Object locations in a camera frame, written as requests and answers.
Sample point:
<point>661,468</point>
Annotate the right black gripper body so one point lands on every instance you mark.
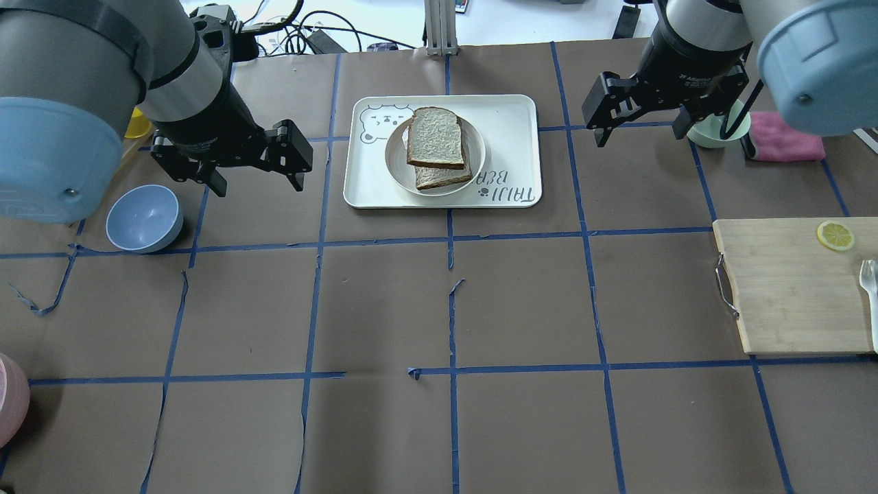
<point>688,56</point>

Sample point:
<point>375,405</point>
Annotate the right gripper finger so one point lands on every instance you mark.
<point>690,113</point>
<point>611,102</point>

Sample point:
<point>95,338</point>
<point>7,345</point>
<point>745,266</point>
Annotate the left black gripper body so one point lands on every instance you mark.
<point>204,122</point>

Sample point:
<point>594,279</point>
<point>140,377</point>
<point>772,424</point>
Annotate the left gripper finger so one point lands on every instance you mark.
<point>214,181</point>
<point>288,153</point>

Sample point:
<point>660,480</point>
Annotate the white round plate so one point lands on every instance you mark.
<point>475,154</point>

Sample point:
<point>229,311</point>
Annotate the bread slice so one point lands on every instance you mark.
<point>435,139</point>
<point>427,178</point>

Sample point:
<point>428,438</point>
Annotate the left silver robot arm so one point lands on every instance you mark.
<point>72,73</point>

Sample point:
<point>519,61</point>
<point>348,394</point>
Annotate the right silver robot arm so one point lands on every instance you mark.
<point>817,58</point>

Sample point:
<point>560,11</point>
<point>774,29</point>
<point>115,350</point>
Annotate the green bowl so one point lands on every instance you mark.
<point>707,133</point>

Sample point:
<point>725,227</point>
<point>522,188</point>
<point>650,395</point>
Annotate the black power adapter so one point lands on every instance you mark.
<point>627,21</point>

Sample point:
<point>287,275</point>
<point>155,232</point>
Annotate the blue bowl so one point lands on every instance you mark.
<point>145,220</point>

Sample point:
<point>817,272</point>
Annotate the yellow mug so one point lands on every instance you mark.
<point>139,125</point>

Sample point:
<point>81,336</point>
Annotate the pink cloth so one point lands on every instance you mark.
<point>770,139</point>

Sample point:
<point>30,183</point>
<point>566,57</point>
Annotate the white rectangular tray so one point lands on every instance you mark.
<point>500,139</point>

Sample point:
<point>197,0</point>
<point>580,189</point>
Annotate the half lemon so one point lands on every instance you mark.
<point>834,235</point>

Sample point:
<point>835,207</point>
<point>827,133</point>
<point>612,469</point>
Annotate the wooden cutting board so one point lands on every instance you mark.
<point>790,293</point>

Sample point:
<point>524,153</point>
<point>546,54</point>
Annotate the white plastic knife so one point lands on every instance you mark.
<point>868,282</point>

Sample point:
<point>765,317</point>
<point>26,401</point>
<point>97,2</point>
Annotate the pink bowl with ice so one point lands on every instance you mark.
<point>15,398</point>

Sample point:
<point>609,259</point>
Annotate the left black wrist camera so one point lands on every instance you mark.
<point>224,35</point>

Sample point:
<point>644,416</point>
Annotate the aluminium frame post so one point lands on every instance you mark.
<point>440,28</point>

